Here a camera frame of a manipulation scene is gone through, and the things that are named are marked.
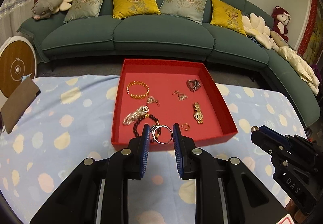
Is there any silver ring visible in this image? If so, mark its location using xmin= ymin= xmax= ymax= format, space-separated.
xmin=150 ymin=124 xmax=174 ymax=145

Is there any small gold hoop earring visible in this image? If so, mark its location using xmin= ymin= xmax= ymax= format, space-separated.
xmin=181 ymin=123 xmax=191 ymax=131

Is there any black bead bracelet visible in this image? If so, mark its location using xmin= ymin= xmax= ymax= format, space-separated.
xmin=132 ymin=113 xmax=162 ymax=139

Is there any pearl bracelet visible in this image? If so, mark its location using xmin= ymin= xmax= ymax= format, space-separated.
xmin=123 ymin=105 xmax=150 ymax=126

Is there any gold wristwatch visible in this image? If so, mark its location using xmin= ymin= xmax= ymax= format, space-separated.
xmin=193 ymin=102 xmax=204 ymax=124

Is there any silver chain with charm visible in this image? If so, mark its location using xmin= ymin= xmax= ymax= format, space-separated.
xmin=147 ymin=96 xmax=160 ymax=108

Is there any gold chain bracelet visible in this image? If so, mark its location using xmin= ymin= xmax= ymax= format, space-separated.
xmin=126 ymin=81 xmax=151 ymax=100

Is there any silver wristwatch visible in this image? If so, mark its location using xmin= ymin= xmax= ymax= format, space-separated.
xmin=186 ymin=79 xmax=201 ymax=92

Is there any red jewelry tray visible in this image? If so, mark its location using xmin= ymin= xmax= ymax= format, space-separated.
xmin=111 ymin=59 xmax=238 ymax=150

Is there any cream quilted blanket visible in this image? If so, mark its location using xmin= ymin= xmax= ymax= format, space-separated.
xmin=275 ymin=46 xmax=320 ymax=96

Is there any blue patterned bedsheet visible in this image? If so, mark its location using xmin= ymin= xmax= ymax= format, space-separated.
xmin=0 ymin=74 xmax=309 ymax=224

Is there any beige small cushion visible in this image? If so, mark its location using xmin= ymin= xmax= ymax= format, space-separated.
xmin=271 ymin=30 xmax=288 ymax=47

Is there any cream flower cushion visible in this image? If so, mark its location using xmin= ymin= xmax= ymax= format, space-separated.
xmin=242 ymin=13 xmax=273 ymax=49

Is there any red plush monkey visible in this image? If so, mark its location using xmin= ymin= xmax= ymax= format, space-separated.
xmin=272 ymin=6 xmax=291 ymax=42

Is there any green sectional sofa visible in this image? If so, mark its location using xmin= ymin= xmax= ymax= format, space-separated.
xmin=19 ymin=0 xmax=320 ymax=127

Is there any right yellow embroidered cushion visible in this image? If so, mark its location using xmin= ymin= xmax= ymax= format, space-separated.
xmin=210 ymin=0 xmax=246 ymax=36

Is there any yellow embroidered cushion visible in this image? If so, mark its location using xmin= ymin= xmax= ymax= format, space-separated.
xmin=112 ymin=0 xmax=161 ymax=19
xmin=210 ymin=0 xmax=246 ymax=36

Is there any right grey embroidered cushion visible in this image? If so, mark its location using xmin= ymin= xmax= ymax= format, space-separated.
xmin=160 ymin=0 xmax=207 ymax=25

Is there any grey embroidered cushion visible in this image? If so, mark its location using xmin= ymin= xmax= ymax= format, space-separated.
xmin=63 ymin=0 xmax=104 ymax=24
xmin=160 ymin=0 xmax=207 ymax=25

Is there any left yellow embroidered cushion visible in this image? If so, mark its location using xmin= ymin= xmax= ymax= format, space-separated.
xmin=112 ymin=0 xmax=161 ymax=19

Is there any left grey embroidered cushion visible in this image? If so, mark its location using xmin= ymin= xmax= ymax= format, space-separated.
xmin=63 ymin=0 xmax=104 ymax=24

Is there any white round wood-faced appliance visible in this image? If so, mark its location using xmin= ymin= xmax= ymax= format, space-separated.
xmin=0 ymin=36 xmax=37 ymax=105

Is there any grey plush pig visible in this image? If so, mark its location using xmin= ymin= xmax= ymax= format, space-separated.
xmin=31 ymin=0 xmax=64 ymax=20

